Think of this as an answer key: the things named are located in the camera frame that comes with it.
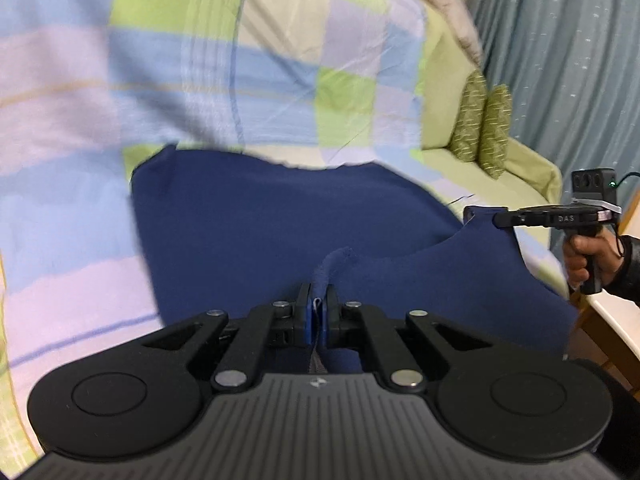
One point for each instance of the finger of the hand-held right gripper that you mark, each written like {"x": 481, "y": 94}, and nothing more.
{"x": 506, "y": 218}

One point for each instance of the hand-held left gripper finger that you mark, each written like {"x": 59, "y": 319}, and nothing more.
{"x": 325, "y": 316}
{"x": 313, "y": 312}

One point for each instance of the navy blue garment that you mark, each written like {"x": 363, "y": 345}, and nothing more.
{"x": 280, "y": 225}

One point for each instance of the person's right forearm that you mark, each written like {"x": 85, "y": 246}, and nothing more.
{"x": 629, "y": 270}

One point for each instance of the person's right hand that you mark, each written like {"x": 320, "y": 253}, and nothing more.
{"x": 595, "y": 255}

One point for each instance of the green patterned cushion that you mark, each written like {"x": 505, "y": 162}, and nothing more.
{"x": 469, "y": 120}
{"x": 495, "y": 130}

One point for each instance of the white-topped wooden side table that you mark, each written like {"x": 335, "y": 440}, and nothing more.
{"x": 612, "y": 322}

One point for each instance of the light green bed sheet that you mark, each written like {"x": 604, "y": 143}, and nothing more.
{"x": 445, "y": 95}

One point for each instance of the blue-grey curtain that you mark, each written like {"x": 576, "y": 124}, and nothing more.
{"x": 560, "y": 60}

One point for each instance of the beige pillow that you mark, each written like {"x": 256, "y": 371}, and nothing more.
{"x": 450, "y": 5}

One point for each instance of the pastel checked blanket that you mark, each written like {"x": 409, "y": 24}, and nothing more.
{"x": 165, "y": 60}

